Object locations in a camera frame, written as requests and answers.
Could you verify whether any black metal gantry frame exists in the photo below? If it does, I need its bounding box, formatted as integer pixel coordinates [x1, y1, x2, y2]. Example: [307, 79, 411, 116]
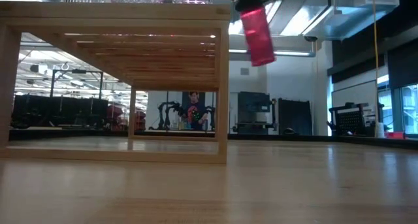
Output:
[50, 68, 105, 100]

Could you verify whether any black upright panel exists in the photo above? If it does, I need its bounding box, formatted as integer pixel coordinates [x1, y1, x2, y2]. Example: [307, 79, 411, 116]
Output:
[277, 98, 314, 136]

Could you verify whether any black aluminium table frame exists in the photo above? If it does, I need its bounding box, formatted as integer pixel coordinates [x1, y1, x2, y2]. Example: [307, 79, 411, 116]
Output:
[8, 127, 418, 150]

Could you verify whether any glass window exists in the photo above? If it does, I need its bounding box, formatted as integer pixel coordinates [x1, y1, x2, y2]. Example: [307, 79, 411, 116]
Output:
[377, 74, 418, 135]

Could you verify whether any black background cabinet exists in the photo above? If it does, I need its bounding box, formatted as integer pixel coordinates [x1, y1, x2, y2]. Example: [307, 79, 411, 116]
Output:
[236, 91, 278, 135]

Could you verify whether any red flat box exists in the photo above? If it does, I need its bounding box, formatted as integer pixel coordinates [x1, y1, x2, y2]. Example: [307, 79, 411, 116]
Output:
[385, 131, 406, 140]

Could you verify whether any large silver ceiling duct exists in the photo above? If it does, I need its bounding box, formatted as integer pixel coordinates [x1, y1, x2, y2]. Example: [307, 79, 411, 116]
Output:
[302, 0, 401, 41]

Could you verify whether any person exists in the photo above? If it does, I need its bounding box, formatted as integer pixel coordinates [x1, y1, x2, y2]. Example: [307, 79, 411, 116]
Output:
[183, 91, 210, 132]

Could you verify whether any white paper roll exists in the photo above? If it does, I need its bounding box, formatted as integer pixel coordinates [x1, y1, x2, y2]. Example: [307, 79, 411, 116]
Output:
[375, 121, 387, 138]

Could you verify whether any black pegboard cart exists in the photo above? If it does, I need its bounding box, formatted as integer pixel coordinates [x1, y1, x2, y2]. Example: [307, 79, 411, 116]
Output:
[327, 102, 386, 137]

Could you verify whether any red ribbed cylinder vase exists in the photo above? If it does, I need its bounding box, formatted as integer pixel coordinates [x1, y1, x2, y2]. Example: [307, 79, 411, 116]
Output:
[240, 7, 277, 67]

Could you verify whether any wooden slatted shelf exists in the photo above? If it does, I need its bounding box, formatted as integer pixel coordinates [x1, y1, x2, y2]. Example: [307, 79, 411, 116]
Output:
[0, 1, 231, 165]

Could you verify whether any yellow cable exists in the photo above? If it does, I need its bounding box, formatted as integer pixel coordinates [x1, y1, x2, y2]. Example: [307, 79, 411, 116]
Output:
[372, 0, 381, 138]

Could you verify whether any red background cart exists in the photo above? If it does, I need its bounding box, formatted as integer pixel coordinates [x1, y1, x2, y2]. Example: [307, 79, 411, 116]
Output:
[135, 110, 147, 131]
[107, 104, 125, 131]

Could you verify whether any black background barrier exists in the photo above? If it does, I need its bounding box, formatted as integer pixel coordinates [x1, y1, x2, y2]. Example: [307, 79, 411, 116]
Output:
[12, 93, 109, 129]

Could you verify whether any long ceiling light fixture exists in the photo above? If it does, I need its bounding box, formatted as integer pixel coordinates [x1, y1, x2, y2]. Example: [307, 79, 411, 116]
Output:
[228, 48, 317, 58]

